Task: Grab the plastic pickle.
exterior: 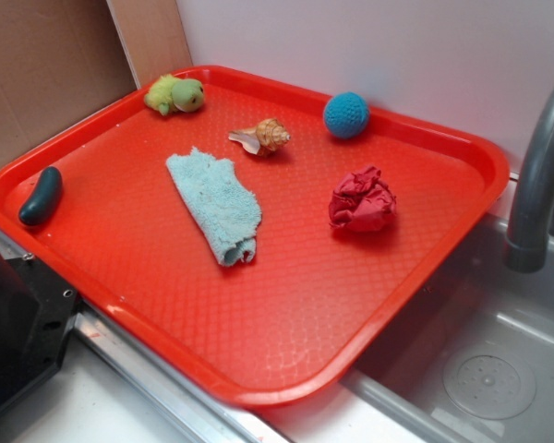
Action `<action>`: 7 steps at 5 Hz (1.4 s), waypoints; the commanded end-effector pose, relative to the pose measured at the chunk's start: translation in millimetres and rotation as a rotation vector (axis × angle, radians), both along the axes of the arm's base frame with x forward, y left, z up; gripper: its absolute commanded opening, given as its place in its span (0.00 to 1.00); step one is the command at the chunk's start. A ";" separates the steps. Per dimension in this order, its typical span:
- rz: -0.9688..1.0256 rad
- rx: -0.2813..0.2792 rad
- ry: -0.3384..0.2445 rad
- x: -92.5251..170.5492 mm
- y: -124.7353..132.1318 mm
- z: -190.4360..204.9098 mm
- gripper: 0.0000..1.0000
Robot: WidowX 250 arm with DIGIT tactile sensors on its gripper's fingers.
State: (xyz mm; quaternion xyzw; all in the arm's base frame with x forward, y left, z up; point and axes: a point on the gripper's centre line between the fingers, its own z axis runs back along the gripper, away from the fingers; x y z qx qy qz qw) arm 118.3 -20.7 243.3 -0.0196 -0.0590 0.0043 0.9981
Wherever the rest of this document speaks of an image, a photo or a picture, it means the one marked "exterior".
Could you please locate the dark green plastic pickle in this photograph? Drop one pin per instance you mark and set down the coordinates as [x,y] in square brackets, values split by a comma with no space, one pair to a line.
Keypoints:
[44,199]

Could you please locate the silver metal counter rail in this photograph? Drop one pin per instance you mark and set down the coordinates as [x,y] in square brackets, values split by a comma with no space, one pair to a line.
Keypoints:
[110,388]

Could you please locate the grey toy faucet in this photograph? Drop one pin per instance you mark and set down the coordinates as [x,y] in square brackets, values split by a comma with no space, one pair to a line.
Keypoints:
[531,221]

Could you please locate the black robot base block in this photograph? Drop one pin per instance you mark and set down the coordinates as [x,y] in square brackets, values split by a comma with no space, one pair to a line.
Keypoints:
[37,313]

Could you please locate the light blue folded cloth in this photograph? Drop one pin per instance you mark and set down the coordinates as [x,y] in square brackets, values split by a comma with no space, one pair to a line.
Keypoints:
[226,212]

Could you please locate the grey plastic sink basin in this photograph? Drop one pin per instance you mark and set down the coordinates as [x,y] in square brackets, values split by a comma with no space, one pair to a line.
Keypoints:
[470,358]

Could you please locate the brown cardboard panel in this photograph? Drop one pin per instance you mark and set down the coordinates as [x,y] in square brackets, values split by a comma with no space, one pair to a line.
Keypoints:
[62,61]

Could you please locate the green plush turtle toy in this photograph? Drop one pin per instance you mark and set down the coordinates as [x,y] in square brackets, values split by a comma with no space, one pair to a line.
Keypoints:
[170,95]

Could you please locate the tan spiral seashell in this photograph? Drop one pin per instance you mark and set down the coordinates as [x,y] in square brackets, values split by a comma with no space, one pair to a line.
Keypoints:
[263,139]

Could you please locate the blue crocheted ball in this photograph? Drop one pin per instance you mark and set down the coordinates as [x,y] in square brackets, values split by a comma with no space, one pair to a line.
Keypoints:
[346,115]

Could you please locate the crumpled red paper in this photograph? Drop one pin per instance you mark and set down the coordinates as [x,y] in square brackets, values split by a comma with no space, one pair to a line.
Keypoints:
[362,202]

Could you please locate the red plastic tray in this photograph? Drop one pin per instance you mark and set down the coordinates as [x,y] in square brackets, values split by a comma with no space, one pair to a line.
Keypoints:
[291,321]

